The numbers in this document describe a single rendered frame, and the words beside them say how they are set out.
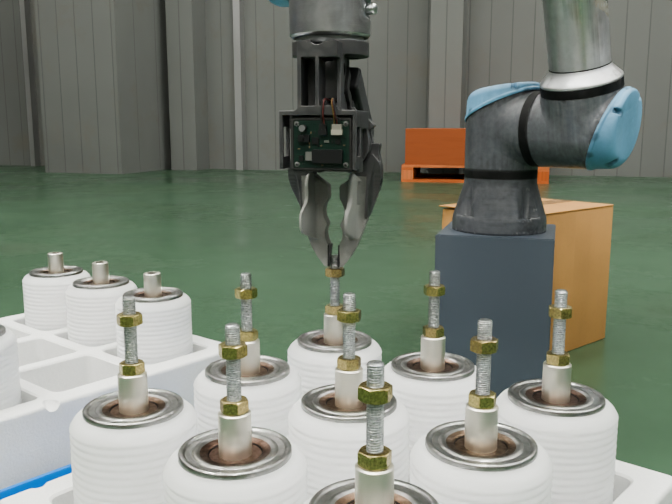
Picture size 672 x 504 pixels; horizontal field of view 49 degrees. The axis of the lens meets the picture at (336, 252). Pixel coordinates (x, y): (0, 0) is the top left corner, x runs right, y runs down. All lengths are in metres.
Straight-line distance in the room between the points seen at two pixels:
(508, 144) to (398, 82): 6.37
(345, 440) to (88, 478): 0.19
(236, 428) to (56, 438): 0.39
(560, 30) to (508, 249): 0.32
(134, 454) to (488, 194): 0.76
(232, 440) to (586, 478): 0.27
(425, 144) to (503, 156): 5.05
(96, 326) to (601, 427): 0.68
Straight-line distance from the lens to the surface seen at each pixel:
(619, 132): 1.11
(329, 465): 0.56
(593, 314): 1.69
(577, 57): 1.10
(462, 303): 1.18
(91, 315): 1.04
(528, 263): 1.15
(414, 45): 7.51
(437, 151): 6.21
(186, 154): 8.00
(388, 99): 7.53
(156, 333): 0.94
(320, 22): 0.67
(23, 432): 0.83
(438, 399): 0.64
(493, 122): 1.17
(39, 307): 1.15
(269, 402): 0.63
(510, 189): 1.17
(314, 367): 0.72
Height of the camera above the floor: 0.47
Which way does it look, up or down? 10 degrees down
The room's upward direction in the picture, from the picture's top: straight up
